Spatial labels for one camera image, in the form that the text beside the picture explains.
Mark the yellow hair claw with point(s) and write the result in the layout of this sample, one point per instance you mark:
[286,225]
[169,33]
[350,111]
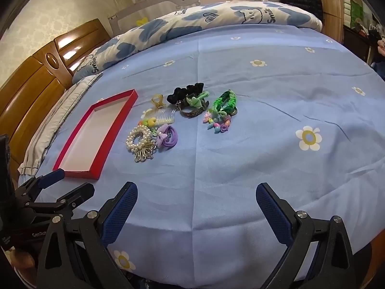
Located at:
[156,104]

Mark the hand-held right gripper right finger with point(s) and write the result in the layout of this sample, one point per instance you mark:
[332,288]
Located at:
[275,216]

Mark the gold flower brooch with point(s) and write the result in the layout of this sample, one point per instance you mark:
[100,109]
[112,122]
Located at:
[146,154]

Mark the clear comb with heart beads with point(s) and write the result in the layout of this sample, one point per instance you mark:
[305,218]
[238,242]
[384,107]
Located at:
[164,120]

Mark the red shallow box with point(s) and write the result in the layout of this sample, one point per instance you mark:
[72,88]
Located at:
[90,138]

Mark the wooden headboard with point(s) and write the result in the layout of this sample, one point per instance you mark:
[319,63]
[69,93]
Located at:
[30,81]

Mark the black scrunchie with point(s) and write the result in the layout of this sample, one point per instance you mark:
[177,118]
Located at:
[174,97]

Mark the yellow toy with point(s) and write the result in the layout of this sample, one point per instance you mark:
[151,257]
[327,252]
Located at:
[141,21]

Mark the dark cluttered cabinet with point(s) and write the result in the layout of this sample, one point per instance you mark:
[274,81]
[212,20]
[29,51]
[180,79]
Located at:
[358,39]

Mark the wooden wardrobe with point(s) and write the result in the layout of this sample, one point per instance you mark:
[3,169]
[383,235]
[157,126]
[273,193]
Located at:
[331,6]

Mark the white pearl scrunchie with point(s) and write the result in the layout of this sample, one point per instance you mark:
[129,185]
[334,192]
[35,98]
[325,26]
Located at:
[130,138]

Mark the lilac bow hair clip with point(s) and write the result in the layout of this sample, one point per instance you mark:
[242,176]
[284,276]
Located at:
[160,135]

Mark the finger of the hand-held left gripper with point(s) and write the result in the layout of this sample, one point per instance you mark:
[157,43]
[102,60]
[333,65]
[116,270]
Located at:
[76,195]
[51,178]

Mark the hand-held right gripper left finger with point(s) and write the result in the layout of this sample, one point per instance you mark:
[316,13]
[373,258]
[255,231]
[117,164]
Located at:
[118,216]

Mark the blue floral bedsheet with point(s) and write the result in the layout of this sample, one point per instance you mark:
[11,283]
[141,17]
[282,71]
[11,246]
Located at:
[255,156]

